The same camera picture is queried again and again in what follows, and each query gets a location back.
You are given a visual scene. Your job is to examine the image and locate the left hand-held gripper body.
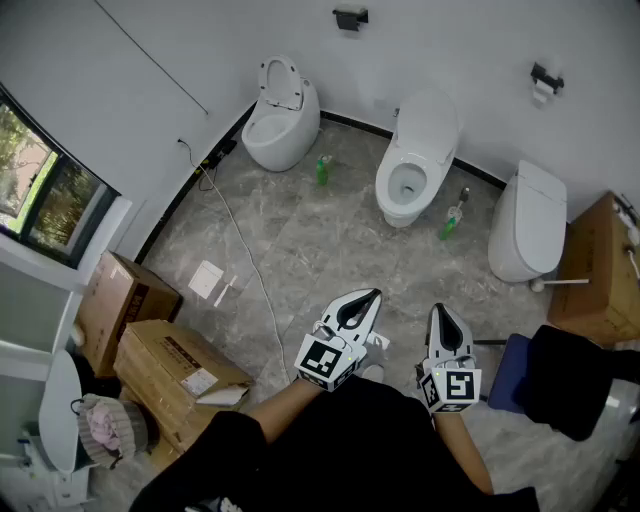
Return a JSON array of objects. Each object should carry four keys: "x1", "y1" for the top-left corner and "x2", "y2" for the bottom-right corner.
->
[{"x1": 294, "y1": 323, "x2": 370, "y2": 394}]

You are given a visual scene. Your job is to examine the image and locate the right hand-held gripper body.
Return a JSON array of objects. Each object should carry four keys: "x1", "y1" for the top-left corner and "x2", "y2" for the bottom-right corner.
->
[{"x1": 414, "y1": 352, "x2": 483, "y2": 415}]

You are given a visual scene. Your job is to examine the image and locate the person's right forearm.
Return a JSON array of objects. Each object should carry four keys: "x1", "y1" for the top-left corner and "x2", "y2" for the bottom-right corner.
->
[{"x1": 432, "y1": 410, "x2": 496, "y2": 496}]

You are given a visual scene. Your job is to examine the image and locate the person's left forearm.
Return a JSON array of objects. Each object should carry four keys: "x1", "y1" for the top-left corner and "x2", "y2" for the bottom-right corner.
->
[{"x1": 246, "y1": 375, "x2": 326, "y2": 446}]

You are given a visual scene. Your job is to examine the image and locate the white stick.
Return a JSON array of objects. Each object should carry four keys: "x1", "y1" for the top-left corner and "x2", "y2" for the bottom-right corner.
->
[{"x1": 529, "y1": 277, "x2": 591, "y2": 294}]

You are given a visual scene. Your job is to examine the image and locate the white toilet bowl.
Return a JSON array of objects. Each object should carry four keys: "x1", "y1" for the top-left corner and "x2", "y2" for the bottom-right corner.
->
[{"x1": 374, "y1": 144, "x2": 454, "y2": 229}]

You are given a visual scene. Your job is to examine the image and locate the white closed-lid toilet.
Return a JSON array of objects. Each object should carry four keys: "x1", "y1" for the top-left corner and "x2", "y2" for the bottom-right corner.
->
[{"x1": 488, "y1": 159, "x2": 569, "y2": 284}]

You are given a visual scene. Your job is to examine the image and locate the white egg-shaped toilet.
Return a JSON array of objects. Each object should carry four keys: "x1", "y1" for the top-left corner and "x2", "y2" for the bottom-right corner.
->
[{"x1": 241, "y1": 74, "x2": 321, "y2": 173}]

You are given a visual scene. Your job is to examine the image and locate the white toilet lid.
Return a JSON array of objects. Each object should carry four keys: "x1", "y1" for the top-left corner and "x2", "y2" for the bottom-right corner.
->
[{"x1": 394, "y1": 88, "x2": 460, "y2": 166}]

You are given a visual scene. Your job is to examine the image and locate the white egg-shaped toilet seat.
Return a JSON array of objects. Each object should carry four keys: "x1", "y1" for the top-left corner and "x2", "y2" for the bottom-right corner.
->
[{"x1": 258, "y1": 54, "x2": 305, "y2": 111}]

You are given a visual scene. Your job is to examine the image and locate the blue chair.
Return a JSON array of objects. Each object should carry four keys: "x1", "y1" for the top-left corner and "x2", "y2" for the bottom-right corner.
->
[{"x1": 472, "y1": 333, "x2": 546, "y2": 416}]

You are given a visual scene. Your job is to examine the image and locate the person's black trousers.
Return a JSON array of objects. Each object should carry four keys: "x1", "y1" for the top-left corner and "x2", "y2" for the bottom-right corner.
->
[{"x1": 259, "y1": 373, "x2": 484, "y2": 512}]

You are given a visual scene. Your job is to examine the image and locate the black bag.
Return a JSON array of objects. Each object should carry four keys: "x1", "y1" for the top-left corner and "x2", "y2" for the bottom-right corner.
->
[{"x1": 522, "y1": 324, "x2": 640, "y2": 442}]

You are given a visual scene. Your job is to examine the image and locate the large brown cardboard box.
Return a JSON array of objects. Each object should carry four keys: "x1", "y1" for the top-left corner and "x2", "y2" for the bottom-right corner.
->
[{"x1": 547, "y1": 191, "x2": 640, "y2": 347}]

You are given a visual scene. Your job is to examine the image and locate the person's black shirt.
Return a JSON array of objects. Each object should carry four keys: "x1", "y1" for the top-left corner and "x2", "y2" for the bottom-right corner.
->
[{"x1": 128, "y1": 409, "x2": 541, "y2": 512}]

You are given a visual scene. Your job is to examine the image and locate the grey ribbed basket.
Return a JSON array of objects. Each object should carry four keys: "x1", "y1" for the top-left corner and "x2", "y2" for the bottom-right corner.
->
[{"x1": 74, "y1": 393, "x2": 150, "y2": 470}]

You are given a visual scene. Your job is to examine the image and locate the cardboard box by window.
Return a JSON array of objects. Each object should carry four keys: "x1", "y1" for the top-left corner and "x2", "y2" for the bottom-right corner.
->
[{"x1": 74, "y1": 249, "x2": 184, "y2": 379}]

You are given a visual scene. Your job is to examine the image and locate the pink cloth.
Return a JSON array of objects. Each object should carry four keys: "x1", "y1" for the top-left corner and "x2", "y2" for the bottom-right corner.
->
[{"x1": 85, "y1": 402, "x2": 124, "y2": 449}]

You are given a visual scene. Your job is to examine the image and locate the white oval loose lid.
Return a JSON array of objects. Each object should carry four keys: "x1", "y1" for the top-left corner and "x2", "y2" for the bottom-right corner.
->
[{"x1": 38, "y1": 349, "x2": 84, "y2": 474}]

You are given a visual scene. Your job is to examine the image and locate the black paper holder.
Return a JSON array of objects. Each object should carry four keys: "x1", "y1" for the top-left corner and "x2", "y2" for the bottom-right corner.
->
[
  {"x1": 529, "y1": 62, "x2": 565, "y2": 96},
  {"x1": 332, "y1": 4, "x2": 370, "y2": 33}
]

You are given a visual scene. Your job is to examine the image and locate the white appliance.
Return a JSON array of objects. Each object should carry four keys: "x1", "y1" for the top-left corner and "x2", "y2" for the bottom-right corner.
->
[{"x1": 0, "y1": 424, "x2": 94, "y2": 512}]

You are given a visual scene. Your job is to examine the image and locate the dark-framed window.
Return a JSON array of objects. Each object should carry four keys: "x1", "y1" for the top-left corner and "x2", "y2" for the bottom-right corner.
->
[{"x1": 0, "y1": 82, "x2": 122, "y2": 270}]

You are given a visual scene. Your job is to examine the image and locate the white floor cable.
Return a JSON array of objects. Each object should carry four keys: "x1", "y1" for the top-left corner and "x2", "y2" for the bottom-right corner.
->
[{"x1": 193, "y1": 166, "x2": 292, "y2": 385}]

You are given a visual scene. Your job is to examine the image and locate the black socket cable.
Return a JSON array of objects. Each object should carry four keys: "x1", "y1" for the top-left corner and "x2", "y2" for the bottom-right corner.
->
[{"x1": 178, "y1": 139, "x2": 217, "y2": 192}]

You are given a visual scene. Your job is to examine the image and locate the thin wall cable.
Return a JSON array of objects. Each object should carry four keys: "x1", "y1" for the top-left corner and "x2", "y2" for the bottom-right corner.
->
[{"x1": 93, "y1": 0, "x2": 210, "y2": 116}]

